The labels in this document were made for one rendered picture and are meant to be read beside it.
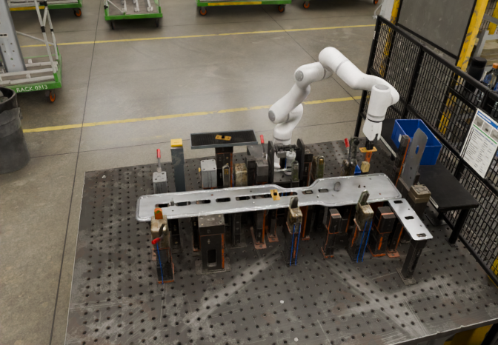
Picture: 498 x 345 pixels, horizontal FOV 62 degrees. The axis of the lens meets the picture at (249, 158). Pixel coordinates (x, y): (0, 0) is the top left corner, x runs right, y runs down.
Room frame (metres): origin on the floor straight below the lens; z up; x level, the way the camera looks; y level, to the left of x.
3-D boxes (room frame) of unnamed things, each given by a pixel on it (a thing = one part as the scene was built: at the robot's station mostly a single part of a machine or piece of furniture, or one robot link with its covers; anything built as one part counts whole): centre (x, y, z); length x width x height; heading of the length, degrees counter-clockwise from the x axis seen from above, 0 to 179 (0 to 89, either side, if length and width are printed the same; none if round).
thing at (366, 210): (1.53, -0.58, 0.87); 0.12 x 0.09 x 0.35; 10
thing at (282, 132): (2.29, -0.24, 1.10); 0.19 x 0.12 x 0.24; 125
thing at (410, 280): (1.40, -0.82, 0.84); 0.11 x 0.06 x 0.29; 10
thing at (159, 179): (1.72, 0.47, 0.88); 0.11 x 0.10 x 0.36; 10
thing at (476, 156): (1.75, -1.16, 1.30); 0.23 x 0.02 x 0.31; 10
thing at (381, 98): (1.75, -0.60, 1.52); 0.09 x 0.08 x 0.13; 125
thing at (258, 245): (1.64, -0.06, 0.84); 0.17 x 0.06 x 0.29; 10
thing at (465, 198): (2.02, -0.99, 1.01); 0.90 x 0.22 x 0.03; 10
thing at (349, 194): (1.65, -0.12, 1.00); 1.38 x 0.22 x 0.02; 100
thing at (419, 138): (1.78, -0.86, 1.17); 0.12 x 0.01 x 0.34; 10
